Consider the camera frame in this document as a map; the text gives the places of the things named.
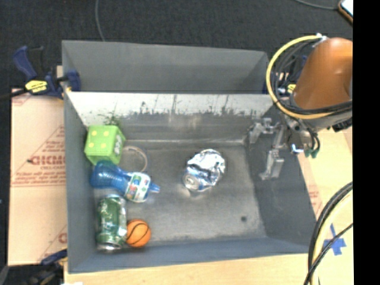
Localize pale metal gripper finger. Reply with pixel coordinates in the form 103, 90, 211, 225
258, 129, 288, 181
247, 118, 281, 144

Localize crushed silver and blue can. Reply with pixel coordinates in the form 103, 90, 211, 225
182, 148, 227, 193

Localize grey metal bin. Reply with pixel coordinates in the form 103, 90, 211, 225
61, 40, 318, 274

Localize small orange basketball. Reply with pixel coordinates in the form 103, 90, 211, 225
125, 218, 152, 248

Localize blue plastic bottle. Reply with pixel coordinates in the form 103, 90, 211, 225
89, 160, 162, 204

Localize green foam die yellow dots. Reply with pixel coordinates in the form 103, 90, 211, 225
84, 125, 126, 166

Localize crushed green can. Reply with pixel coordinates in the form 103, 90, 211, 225
94, 194, 129, 253

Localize brown cardboard board red print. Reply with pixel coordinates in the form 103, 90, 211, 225
7, 88, 68, 267

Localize black cylinder on white bracket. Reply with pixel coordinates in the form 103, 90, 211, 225
331, 120, 353, 133

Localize clear plastic ring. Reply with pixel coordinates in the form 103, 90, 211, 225
121, 145, 148, 174

